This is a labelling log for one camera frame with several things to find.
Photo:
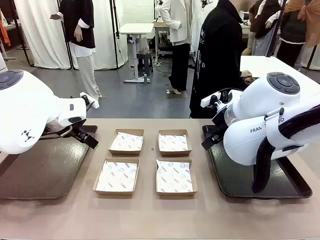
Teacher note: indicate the black clothing rack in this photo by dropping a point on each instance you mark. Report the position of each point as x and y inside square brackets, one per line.
[19, 32]

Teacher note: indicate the brown cardboard food tray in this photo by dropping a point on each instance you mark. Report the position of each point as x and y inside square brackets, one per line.
[115, 192]
[125, 152]
[176, 193]
[175, 153]

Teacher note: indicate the white height adjustable desk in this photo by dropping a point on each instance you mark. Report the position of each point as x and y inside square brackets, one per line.
[136, 27]

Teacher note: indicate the person in black sweatshirt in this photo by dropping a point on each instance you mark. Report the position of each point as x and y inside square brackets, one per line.
[217, 62]

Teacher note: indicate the small grey bottle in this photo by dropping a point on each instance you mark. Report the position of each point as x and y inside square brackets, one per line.
[145, 78]

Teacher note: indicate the large white table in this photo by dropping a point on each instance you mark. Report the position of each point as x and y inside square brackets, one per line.
[275, 65]

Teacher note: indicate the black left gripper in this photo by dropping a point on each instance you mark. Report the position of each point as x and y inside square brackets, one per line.
[79, 133]

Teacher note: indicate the flat mannequin base plate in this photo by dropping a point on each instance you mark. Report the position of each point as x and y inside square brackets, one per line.
[178, 96]

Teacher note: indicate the orange hanging garment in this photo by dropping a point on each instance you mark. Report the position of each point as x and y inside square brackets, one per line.
[5, 32]

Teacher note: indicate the dark plastic stool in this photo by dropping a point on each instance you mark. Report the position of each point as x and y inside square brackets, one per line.
[145, 58]

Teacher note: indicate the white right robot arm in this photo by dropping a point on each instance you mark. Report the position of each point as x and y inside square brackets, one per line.
[240, 147]

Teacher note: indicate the white cylindrical air purifier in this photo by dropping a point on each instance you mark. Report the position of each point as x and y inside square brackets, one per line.
[3, 62]

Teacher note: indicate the mannequin with orange scarf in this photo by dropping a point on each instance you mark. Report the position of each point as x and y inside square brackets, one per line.
[292, 30]

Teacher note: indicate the black slanted stand pole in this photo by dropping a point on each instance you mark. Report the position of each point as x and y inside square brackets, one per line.
[270, 50]

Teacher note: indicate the person's right hand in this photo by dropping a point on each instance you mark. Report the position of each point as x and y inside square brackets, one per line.
[246, 74]

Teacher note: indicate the mannequin white jacket black trousers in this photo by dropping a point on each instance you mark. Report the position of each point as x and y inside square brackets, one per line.
[175, 22]

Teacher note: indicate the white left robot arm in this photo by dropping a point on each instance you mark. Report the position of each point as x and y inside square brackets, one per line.
[25, 112]

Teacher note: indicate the black tripod stand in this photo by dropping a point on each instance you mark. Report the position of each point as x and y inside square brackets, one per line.
[116, 32]

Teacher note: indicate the brown plastic serving tray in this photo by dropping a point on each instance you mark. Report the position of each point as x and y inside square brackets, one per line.
[45, 172]

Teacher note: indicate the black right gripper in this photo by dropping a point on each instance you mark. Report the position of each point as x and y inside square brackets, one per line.
[219, 123]

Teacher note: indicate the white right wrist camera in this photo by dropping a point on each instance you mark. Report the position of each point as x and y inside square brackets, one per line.
[207, 100]

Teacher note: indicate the mannequin with brown top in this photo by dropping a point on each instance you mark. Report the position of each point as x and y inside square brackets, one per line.
[260, 25]

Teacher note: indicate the small wooden top desk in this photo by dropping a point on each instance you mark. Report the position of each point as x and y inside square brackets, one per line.
[160, 25]

